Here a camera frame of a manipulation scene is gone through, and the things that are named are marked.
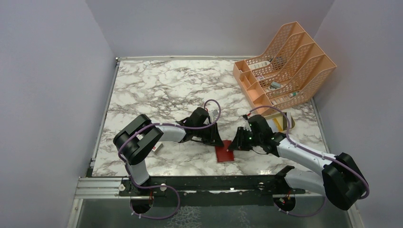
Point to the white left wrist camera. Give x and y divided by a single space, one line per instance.
213 114

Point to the white box in organizer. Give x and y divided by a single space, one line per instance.
259 65

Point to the gold card lying in tray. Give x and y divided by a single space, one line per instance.
276 125

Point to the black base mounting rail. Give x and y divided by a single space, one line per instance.
271 184

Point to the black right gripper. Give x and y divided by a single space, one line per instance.
238 143

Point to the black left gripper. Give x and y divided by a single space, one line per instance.
214 137

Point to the grey item in organizer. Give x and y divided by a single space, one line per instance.
275 85

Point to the aluminium frame rail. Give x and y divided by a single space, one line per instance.
109 188

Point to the peach plastic file organizer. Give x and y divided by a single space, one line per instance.
297 62

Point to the red leather card holder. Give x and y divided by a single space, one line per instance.
223 153

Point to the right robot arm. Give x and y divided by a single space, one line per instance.
337 177

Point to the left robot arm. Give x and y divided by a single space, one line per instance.
137 139

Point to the small white card box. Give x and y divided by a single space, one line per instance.
158 146

